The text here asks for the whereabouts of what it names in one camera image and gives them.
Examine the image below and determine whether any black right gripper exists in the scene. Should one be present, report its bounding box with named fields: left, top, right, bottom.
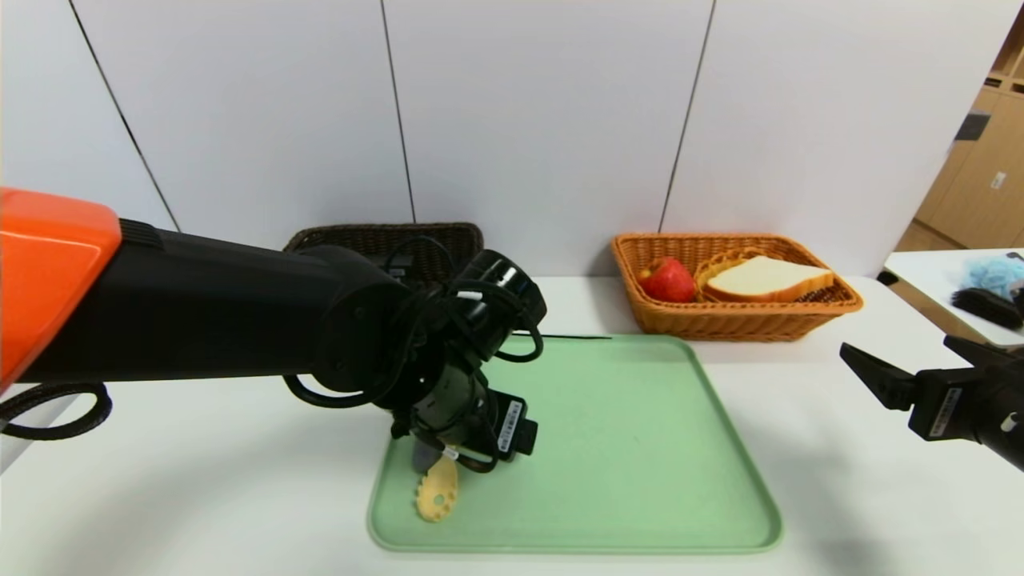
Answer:
left=839, top=334, right=1024, bottom=472

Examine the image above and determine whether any orange wicker basket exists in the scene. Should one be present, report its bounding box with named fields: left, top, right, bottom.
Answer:
left=612, top=233, right=865, bottom=343

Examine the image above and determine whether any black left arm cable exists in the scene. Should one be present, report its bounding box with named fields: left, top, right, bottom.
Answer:
left=0, top=382, right=113, bottom=442

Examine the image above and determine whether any red apple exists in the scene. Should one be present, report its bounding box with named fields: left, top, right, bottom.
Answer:
left=638, top=257, right=698, bottom=304

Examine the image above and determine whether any wooden cabinet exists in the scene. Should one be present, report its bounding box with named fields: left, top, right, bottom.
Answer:
left=892, top=8, right=1024, bottom=254

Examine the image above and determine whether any black brush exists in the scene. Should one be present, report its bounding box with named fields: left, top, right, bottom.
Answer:
left=950, top=288, right=1024, bottom=330

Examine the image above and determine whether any blue fluffy cloth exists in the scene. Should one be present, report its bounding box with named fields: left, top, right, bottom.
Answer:
left=960, top=257, right=1024, bottom=301

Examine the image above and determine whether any yellow pasta spoon green handle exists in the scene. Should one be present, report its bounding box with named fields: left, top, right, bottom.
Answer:
left=415, top=458, right=461, bottom=524

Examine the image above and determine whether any white side table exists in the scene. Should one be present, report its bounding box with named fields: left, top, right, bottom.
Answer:
left=882, top=250, right=1024, bottom=353

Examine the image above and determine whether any dark brown wicker basket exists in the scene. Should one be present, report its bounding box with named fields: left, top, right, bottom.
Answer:
left=284, top=222, right=486, bottom=286

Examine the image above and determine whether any light green plastic tray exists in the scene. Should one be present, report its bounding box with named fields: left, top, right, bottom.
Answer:
left=368, top=334, right=785, bottom=555

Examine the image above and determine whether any small yellow wicker bread basket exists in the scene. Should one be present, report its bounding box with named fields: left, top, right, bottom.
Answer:
left=694, top=250, right=837, bottom=305

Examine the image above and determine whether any white bread slice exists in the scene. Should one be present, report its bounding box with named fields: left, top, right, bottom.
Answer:
left=707, top=256, right=835, bottom=303

